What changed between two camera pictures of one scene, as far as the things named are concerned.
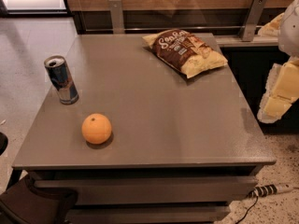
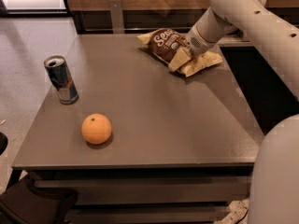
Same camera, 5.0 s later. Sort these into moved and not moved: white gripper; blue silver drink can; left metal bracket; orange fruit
Moved: white gripper
Not moved: left metal bracket; orange fruit; blue silver drink can
